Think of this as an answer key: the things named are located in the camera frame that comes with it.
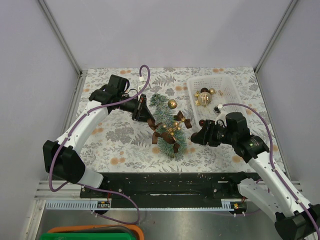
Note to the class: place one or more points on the green plastic bin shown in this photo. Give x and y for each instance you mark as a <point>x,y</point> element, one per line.
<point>87,236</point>

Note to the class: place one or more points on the brown ribbon ornaments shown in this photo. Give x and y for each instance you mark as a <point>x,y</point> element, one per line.
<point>161,130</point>

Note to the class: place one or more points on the floral patterned table mat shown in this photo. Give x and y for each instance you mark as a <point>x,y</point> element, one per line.
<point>119,144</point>

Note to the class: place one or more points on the gold glitter bauble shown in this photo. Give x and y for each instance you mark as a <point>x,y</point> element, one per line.
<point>172,104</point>

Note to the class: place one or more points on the small green christmas tree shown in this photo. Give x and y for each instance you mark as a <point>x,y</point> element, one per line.
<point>163,114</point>

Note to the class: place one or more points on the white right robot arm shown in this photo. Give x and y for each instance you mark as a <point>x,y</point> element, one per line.
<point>293,215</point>

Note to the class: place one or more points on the small gold bauble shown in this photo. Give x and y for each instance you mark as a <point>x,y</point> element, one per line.
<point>212,91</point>

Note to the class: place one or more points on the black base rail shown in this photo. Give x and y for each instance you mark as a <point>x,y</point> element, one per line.
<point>176,190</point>

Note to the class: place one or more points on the white plastic basket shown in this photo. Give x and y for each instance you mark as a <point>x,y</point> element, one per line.
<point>226,93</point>

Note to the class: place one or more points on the orange plastic bin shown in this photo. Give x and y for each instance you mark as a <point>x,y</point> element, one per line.
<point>120,228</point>

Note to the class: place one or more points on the large gold striped bauble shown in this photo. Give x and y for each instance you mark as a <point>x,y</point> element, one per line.
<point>204,99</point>

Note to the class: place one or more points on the dark brown bauble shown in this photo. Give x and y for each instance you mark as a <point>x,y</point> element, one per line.
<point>204,90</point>

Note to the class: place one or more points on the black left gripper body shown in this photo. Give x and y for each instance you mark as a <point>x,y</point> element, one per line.
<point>131,106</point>

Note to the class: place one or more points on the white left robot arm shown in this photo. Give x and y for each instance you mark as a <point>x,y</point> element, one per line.
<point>62,156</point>

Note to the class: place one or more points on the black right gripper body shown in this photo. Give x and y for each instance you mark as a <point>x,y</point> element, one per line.
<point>218,134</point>

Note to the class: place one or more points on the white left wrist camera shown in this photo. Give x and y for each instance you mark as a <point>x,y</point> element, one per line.
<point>143,84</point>

